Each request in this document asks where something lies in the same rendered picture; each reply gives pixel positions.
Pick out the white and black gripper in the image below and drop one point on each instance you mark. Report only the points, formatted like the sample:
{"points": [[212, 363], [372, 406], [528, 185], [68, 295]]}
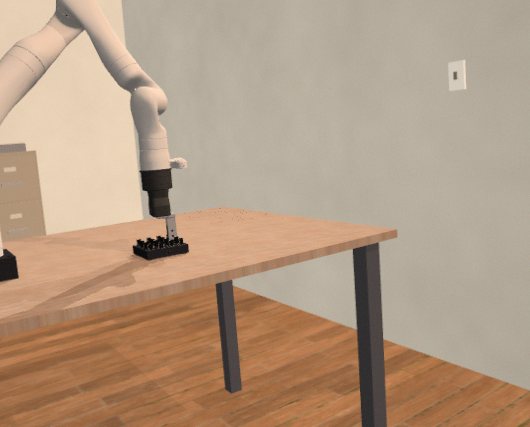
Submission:
{"points": [[155, 168]]}

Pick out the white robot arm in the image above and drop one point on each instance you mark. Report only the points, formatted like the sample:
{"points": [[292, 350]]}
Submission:
{"points": [[28, 60]]}

